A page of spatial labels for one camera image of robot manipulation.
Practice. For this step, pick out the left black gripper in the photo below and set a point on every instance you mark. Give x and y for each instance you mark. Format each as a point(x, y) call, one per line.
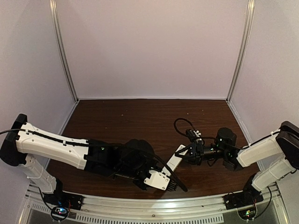
point(139, 182)

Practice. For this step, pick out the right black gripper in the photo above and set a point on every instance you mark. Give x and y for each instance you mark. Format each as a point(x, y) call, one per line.
point(200, 150)

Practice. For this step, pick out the white remote control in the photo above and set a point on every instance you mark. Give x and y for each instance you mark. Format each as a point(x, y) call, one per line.
point(174, 161)

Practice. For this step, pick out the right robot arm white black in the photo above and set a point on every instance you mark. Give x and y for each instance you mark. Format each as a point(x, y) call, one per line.
point(283, 142)

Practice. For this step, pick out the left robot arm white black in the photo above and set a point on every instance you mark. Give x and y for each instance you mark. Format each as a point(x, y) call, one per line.
point(134, 160)

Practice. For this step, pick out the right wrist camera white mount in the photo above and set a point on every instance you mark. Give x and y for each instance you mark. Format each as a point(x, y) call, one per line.
point(194, 136)

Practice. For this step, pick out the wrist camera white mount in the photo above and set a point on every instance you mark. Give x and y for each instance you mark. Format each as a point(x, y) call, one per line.
point(194, 136)
point(160, 181)

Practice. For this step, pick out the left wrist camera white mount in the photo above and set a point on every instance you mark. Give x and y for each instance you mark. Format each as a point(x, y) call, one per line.
point(160, 181)

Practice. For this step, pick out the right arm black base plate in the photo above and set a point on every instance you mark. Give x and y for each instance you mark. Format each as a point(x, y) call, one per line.
point(241, 199)

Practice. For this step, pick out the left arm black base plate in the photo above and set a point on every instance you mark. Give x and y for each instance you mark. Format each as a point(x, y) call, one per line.
point(67, 200)

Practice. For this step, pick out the front aluminium rail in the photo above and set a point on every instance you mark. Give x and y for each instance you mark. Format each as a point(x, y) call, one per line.
point(196, 210)

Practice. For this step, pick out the right aluminium frame post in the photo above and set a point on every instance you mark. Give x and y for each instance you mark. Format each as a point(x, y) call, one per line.
point(244, 42)

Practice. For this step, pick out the aluminium frame post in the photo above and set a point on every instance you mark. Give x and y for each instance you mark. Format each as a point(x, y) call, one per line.
point(61, 50)
point(244, 42)

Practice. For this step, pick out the left aluminium frame post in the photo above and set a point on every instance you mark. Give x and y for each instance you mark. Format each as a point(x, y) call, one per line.
point(61, 50)

